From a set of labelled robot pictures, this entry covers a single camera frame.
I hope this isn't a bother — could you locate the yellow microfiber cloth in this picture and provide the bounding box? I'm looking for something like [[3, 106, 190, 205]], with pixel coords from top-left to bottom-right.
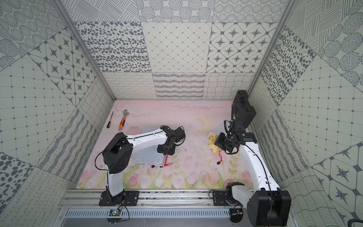
[[208, 132, 221, 154]]

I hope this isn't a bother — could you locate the clear mesh bag red zipper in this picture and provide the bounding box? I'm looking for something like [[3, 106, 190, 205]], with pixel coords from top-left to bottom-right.
[[217, 152, 223, 165]]

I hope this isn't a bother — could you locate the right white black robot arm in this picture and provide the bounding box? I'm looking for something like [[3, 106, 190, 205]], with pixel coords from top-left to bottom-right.
[[215, 120, 292, 227]]

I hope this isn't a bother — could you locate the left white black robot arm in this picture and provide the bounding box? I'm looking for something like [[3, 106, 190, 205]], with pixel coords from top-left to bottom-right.
[[101, 125, 185, 201]]

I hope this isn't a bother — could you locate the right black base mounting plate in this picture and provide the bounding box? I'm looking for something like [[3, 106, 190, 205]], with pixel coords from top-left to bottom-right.
[[209, 190, 235, 206]]

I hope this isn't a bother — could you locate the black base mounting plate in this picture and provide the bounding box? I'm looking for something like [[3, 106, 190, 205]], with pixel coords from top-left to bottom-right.
[[99, 191, 140, 207], [209, 190, 235, 206]]

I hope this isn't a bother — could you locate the dark slim screwdriver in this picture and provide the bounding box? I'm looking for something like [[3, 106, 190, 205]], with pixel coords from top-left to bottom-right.
[[106, 111, 114, 129]]

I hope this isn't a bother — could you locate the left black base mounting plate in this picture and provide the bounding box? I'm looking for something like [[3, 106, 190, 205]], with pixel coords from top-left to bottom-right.
[[99, 191, 140, 207]]

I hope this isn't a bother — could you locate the orange handled adjustable wrench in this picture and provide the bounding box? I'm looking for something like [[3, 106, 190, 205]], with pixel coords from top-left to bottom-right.
[[118, 109, 129, 131]]

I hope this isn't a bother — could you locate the aluminium mounting rail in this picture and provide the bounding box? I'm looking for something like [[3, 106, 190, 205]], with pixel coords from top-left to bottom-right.
[[58, 189, 241, 209]]

